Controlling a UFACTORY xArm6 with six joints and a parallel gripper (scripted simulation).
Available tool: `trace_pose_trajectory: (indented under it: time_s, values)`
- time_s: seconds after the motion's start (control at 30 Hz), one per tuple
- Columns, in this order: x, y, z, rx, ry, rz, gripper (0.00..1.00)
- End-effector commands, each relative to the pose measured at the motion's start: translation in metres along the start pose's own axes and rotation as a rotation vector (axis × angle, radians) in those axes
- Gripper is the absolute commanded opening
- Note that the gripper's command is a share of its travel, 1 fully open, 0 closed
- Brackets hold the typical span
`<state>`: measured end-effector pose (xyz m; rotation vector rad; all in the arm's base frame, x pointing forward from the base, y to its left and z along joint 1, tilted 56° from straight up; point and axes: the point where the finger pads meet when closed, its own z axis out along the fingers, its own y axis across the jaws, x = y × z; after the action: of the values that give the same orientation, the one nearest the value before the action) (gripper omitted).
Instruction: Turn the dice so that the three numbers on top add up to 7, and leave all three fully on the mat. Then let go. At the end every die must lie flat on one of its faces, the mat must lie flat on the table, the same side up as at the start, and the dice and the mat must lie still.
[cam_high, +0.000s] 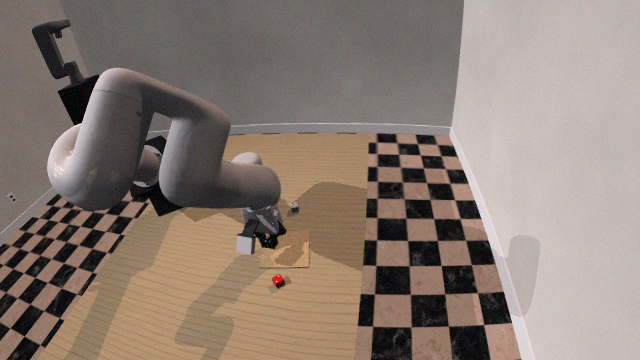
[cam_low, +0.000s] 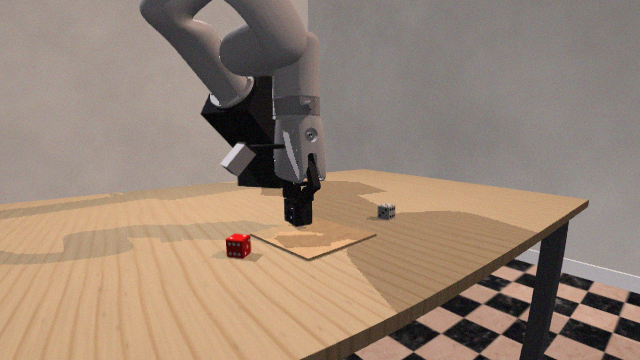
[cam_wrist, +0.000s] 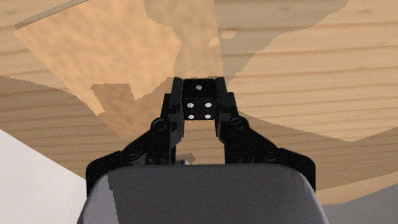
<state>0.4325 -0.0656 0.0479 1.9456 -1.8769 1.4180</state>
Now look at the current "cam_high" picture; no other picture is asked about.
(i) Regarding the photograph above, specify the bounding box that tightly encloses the red die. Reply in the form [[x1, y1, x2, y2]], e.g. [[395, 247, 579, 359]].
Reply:
[[272, 274, 285, 288]]

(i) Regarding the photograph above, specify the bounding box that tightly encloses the tan flat mat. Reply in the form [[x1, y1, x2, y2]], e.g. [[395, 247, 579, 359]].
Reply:
[[260, 230, 310, 268]]

